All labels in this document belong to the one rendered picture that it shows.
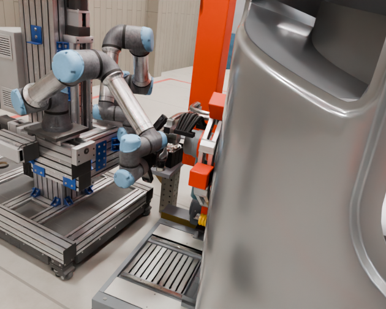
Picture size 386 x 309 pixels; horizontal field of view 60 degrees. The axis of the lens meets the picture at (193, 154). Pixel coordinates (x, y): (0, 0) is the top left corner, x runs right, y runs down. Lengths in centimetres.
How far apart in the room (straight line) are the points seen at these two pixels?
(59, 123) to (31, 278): 89
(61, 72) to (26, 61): 78
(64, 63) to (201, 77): 89
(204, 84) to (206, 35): 27
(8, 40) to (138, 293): 152
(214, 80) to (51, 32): 89
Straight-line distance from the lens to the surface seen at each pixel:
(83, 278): 212
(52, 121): 180
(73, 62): 134
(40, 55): 204
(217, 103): 134
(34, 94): 162
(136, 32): 176
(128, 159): 125
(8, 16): 498
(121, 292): 192
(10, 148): 189
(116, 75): 142
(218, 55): 195
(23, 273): 220
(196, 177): 132
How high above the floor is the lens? 147
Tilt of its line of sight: 24 degrees down
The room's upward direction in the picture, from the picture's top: 7 degrees clockwise
